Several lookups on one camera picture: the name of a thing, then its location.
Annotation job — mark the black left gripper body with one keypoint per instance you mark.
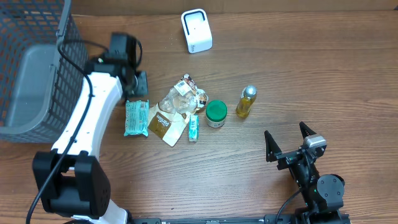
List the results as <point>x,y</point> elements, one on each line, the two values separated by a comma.
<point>140,88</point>

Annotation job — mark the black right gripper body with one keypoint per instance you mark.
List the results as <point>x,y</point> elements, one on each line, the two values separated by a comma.
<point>287,160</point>

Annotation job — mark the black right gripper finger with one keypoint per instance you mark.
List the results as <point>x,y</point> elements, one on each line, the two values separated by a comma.
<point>272,149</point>
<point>305,130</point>

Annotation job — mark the yellow dish soap bottle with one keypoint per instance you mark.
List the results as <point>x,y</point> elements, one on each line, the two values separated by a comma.
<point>248,97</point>

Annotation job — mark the teal wet wipes pack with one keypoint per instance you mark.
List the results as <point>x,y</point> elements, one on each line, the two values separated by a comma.
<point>136,121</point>

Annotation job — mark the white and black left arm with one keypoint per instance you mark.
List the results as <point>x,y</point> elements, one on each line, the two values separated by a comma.
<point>69,178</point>

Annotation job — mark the brown Panfree bread bag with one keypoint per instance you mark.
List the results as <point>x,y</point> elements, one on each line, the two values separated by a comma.
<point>169,117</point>

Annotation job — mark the green lid Knorr jar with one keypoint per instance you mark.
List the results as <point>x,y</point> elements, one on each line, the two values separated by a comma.
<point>216,112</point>

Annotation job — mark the grey plastic mesh basket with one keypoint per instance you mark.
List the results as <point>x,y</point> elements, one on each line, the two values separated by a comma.
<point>39,88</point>

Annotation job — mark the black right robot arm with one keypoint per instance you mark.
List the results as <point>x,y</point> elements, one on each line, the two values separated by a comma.
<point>322,194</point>

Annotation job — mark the white barcode scanner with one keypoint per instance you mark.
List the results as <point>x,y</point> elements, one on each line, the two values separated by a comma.
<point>196,30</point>

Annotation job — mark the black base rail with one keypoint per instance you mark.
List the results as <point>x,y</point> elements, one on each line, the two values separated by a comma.
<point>205,221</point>

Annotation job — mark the small Kleenex tissue pack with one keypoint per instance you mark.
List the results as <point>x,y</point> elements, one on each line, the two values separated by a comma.
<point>193,128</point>

